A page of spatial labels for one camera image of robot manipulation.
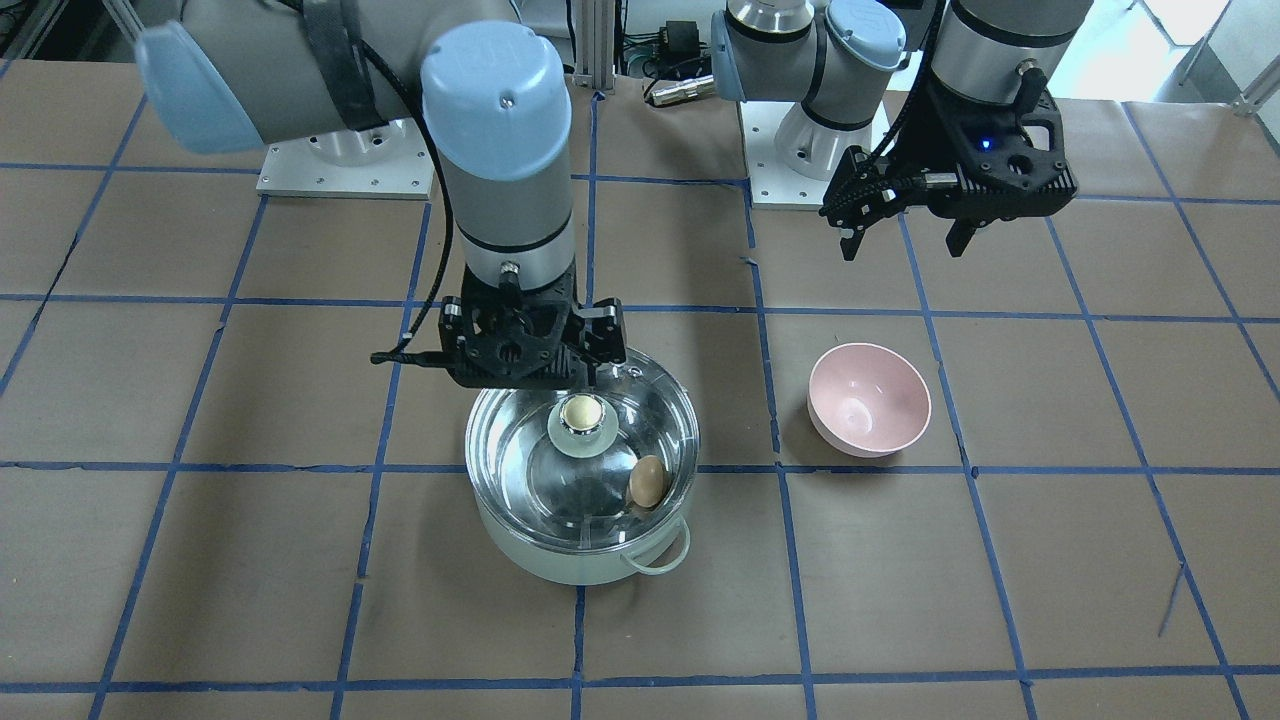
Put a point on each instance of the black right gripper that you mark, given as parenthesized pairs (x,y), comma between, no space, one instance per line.
(603,334)

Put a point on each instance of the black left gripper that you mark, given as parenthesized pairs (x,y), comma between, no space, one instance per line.
(926,137)

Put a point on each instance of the glass pot lid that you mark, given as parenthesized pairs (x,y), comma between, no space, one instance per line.
(582,450)

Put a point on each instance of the brown egg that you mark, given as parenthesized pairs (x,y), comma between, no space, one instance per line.
(648,482)

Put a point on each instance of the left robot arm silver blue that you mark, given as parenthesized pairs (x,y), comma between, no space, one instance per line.
(844,58)

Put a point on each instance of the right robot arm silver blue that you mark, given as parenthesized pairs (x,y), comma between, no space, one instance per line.
(491,103)

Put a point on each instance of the pale green steel pot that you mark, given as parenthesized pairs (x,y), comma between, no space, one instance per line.
(585,530)

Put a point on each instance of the pink bowl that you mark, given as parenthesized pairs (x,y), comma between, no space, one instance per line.
(867,401)

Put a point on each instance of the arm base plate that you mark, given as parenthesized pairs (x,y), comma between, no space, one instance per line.
(389,162)
(791,158)

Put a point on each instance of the aluminium frame post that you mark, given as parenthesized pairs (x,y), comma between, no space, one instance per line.
(595,28)

